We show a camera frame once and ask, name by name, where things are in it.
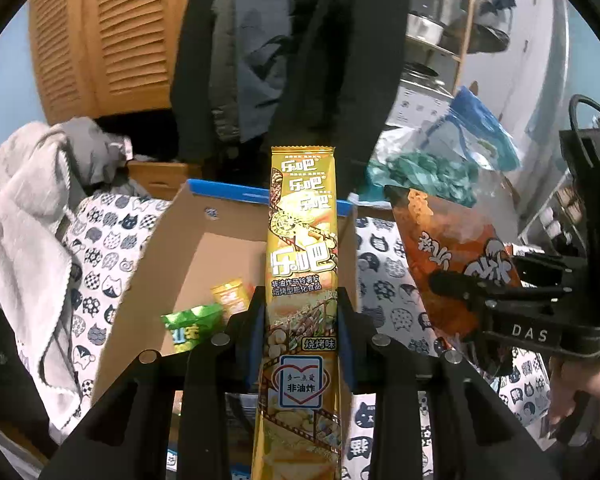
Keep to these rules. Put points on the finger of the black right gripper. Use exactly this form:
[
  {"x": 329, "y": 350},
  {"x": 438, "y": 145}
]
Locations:
[
  {"x": 541, "y": 269},
  {"x": 446, "y": 287}
]

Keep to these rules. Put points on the blue clear plastic bag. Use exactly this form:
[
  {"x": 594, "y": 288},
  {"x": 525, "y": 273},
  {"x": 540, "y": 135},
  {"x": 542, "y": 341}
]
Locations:
[{"x": 471, "y": 132}]

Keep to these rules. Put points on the grey white towel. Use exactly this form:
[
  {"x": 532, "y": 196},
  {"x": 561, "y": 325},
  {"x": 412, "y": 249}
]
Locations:
[{"x": 45, "y": 173}]

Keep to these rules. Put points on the small yellow snack packet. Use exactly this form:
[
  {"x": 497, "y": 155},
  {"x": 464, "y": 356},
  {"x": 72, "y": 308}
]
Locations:
[{"x": 234, "y": 297}]

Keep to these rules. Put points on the teal patterned bag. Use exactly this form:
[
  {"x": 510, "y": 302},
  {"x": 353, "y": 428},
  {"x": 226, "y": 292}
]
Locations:
[{"x": 432, "y": 174}]

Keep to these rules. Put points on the right hand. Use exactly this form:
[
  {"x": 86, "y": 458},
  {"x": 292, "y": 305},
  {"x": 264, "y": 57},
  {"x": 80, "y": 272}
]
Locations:
[{"x": 566, "y": 379}]

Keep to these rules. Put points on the blue cardboard box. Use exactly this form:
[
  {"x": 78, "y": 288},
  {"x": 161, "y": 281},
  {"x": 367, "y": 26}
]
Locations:
[{"x": 145, "y": 394}]

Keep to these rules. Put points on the wooden louvered door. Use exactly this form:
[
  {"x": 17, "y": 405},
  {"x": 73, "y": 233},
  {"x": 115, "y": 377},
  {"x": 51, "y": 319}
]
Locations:
[{"x": 99, "y": 58}]

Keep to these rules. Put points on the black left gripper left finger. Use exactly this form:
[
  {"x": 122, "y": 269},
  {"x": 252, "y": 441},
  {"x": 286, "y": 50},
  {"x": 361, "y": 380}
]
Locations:
[{"x": 125, "y": 435}]

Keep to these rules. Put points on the green bean snack bag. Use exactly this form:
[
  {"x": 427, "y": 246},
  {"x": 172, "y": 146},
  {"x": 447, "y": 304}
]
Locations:
[{"x": 193, "y": 326}]

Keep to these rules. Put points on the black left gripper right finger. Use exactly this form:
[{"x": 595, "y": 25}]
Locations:
[{"x": 405, "y": 404}]

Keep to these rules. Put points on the wooden shelf rack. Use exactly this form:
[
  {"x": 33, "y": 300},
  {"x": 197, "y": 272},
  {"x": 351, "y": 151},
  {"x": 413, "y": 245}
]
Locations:
[{"x": 436, "y": 44}]

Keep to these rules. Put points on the dark hanging jacket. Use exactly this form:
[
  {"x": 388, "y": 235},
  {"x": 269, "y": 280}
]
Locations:
[{"x": 251, "y": 75}]

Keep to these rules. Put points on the cat pattern bed sheet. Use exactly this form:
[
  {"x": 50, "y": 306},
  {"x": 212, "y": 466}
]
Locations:
[{"x": 405, "y": 299}]

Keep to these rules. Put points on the orange snack bag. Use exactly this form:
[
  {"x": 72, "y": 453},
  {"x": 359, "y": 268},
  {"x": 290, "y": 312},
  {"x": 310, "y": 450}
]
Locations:
[{"x": 439, "y": 235}]

